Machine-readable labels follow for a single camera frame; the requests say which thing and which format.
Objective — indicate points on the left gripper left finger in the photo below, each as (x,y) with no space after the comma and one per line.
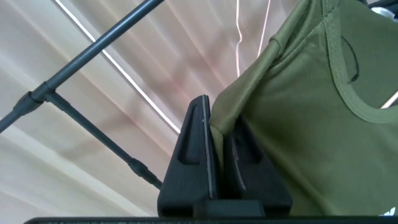
(189,180)

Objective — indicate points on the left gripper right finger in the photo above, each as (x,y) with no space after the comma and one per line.
(258,183)

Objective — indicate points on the green printed shirt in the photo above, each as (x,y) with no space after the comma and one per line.
(311,140)

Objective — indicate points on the black clothes rack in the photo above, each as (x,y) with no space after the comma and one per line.
(102,43)

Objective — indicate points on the beige curtain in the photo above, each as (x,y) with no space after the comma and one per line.
(62,155)

